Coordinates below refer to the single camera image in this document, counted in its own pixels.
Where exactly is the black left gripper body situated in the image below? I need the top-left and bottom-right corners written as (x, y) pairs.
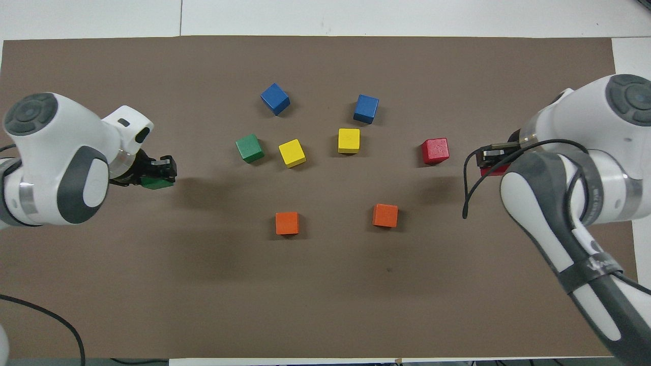
top-left (109, 149), bottom-right (159, 188)

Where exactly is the red wooden cube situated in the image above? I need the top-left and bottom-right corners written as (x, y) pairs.
top-left (421, 137), bottom-right (450, 166)
top-left (480, 162), bottom-right (512, 177)

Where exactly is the green wooden cube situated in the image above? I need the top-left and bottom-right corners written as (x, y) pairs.
top-left (235, 133), bottom-right (265, 164)
top-left (141, 174), bottom-right (176, 191)

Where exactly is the yellow wooden cube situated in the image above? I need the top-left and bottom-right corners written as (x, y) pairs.
top-left (337, 128), bottom-right (361, 155)
top-left (278, 138), bottom-right (307, 169)

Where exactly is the orange wooden cube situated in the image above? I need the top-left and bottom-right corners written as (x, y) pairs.
top-left (372, 203), bottom-right (399, 228)
top-left (275, 211), bottom-right (300, 236)

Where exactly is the blue wooden cube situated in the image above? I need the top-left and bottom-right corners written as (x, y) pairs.
top-left (260, 82), bottom-right (291, 116)
top-left (353, 94), bottom-right (380, 125)

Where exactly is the brown paper mat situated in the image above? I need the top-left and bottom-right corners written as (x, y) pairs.
top-left (0, 36), bottom-right (646, 359)

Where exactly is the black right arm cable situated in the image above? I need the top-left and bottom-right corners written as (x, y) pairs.
top-left (462, 138), bottom-right (593, 220)

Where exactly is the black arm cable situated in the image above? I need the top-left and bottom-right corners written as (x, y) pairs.
top-left (462, 138), bottom-right (593, 220)
top-left (0, 294), bottom-right (86, 366)

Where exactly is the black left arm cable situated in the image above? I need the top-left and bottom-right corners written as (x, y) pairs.
top-left (0, 294), bottom-right (86, 366)

